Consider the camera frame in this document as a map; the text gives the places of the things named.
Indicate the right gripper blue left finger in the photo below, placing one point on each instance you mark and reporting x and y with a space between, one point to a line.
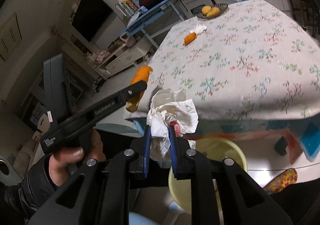
147 146

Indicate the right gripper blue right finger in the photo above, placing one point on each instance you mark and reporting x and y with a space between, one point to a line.
173 154

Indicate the small orange peel piece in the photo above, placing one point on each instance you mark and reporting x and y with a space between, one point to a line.
189 38

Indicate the white paper towel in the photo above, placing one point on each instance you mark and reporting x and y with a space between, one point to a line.
198 29

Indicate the orange peel with stem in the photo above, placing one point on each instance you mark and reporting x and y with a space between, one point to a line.
138 85

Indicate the yellow trash bin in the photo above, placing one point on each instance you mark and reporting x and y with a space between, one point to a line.
198 168

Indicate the left hand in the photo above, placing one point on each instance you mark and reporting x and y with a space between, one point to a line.
59 161

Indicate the cream drawer cabinet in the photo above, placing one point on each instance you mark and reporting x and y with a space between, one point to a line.
122 58

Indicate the floral tablecloth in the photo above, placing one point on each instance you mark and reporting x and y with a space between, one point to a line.
252 62

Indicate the blue study desk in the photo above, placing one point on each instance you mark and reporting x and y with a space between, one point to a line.
151 16

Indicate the black television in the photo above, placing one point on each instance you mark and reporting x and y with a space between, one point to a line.
90 16

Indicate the colourful floral slipper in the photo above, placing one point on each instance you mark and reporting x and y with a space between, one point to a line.
280 182

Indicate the yellow mango far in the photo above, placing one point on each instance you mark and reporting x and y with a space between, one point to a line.
205 10

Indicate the yellow mango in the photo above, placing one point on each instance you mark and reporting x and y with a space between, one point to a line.
205 10
213 12

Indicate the yellow mango near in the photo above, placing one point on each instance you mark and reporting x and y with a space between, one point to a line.
213 12

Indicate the white plastic stool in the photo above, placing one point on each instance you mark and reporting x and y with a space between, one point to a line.
189 5

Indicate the row of books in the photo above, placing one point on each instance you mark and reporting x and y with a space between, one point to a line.
128 7

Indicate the woven wire fruit basket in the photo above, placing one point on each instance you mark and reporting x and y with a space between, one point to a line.
197 11

